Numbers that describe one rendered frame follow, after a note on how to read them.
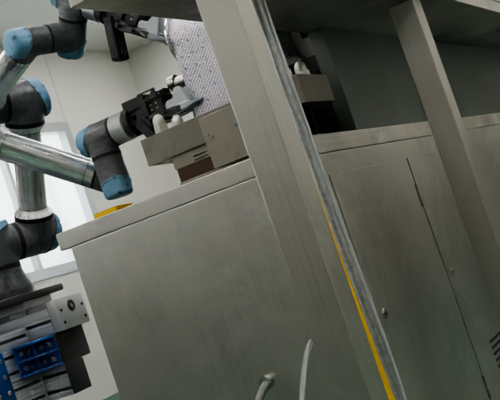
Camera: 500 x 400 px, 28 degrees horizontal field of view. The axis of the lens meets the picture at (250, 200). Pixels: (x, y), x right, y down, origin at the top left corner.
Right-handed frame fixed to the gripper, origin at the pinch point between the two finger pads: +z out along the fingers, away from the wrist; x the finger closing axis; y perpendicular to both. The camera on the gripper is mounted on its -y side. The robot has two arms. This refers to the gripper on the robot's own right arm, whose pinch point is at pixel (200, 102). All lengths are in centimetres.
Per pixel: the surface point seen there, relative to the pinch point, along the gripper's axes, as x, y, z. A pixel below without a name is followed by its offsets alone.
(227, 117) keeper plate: -22.0, -9.1, 16.8
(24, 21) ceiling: 365, 171, -311
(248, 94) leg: -77, -16, 49
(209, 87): -0.2, 2.3, 3.7
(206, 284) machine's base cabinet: -26.0, -40.4, 1.6
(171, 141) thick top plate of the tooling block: -20.0, -9.0, 1.1
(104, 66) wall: 517, 158, -357
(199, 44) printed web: -0.3, 12.6, 5.0
